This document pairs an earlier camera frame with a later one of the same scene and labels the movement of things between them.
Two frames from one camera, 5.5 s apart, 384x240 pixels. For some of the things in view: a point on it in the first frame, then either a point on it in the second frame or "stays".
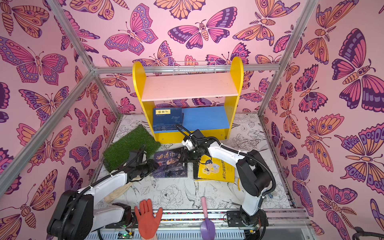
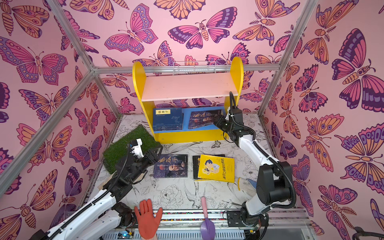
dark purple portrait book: (169, 166) → (201, 118)
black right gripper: (186, 152) → (222, 122)
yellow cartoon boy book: (212, 168) stays
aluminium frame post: (306, 15) stays
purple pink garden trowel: (207, 227) stays
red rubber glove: (148, 225) stays
